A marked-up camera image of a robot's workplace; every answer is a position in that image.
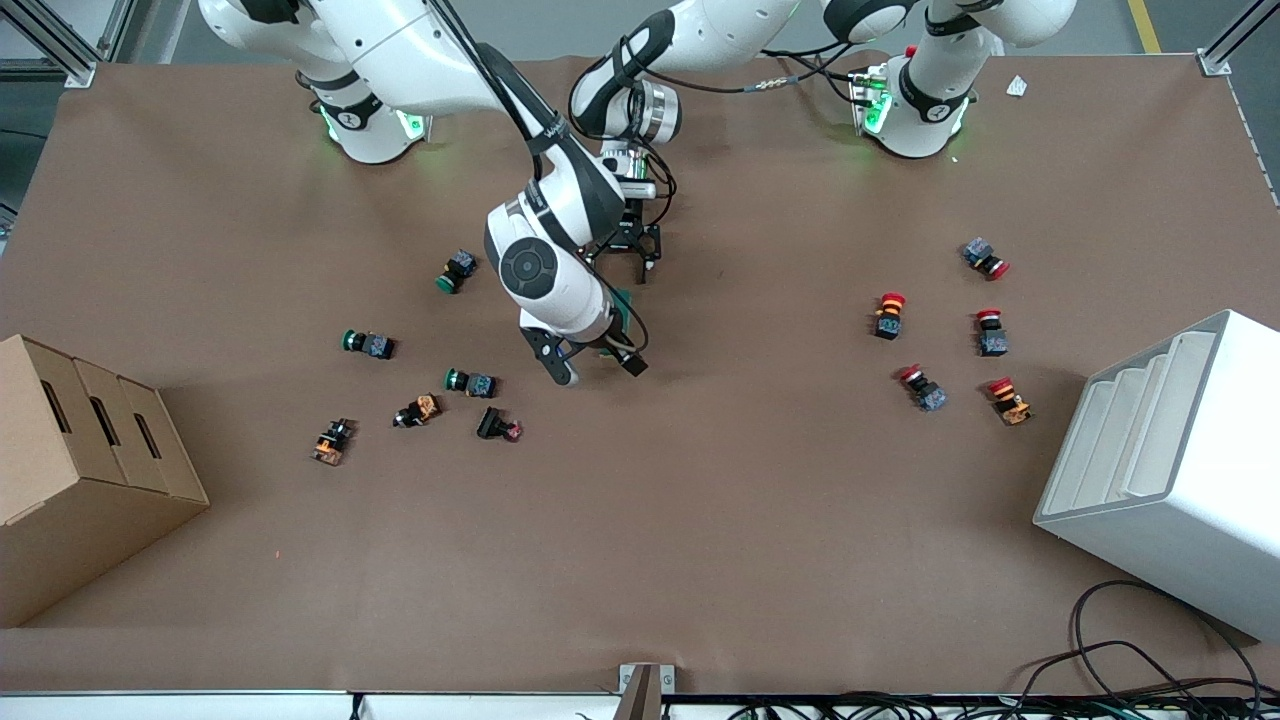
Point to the green push button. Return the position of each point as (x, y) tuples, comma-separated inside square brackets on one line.
[(457, 271), (368, 343), (470, 382)]

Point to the brown cardboard box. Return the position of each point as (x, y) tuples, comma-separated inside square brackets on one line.
[(80, 480)]

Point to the white paper scrap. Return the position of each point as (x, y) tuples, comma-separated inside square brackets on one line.
[(1017, 86)]

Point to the white table edge strip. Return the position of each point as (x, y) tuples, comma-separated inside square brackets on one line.
[(200, 707)]

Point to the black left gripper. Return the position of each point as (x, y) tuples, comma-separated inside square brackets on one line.
[(627, 232)]

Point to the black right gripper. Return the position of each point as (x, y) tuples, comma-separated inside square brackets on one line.
[(612, 345)]

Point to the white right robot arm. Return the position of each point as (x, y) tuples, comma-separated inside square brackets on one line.
[(400, 40)]

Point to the black orange push button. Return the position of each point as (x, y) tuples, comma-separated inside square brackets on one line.
[(333, 441), (418, 411)]

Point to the grey metal bracket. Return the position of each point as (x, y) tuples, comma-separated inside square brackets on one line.
[(646, 690)]

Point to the black pink push button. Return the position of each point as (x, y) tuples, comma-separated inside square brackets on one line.
[(497, 424)]

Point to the white stepped rack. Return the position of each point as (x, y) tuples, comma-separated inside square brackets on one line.
[(1180, 470)]

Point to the brown paper table mat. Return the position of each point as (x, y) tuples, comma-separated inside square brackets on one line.
[(700, 520)]

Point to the red emergency stop button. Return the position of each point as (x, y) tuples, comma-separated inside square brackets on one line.
[(889, 315), (1009, 400), (922, 388), (985, 258), (991, 333)]

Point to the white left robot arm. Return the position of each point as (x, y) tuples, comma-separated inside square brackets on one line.
[(720, 30)]

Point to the green load switch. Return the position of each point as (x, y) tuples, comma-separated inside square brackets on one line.
[(624, 300)]

